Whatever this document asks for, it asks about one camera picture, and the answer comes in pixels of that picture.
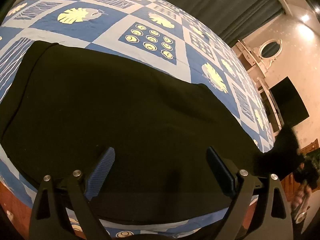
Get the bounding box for black pants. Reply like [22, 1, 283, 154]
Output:
[1, 41, 302, 225]

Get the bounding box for blue patterned bed sheet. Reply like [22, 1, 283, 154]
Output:
[0, 0, 276, 239]

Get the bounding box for dark green curtain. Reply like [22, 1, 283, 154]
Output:
[138, 0, 286, 47]

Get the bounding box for white vanity dresser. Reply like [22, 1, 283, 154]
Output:
[233, 39, 284, 136]

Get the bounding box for black television screen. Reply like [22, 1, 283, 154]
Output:
[269, 77, 309, 128]

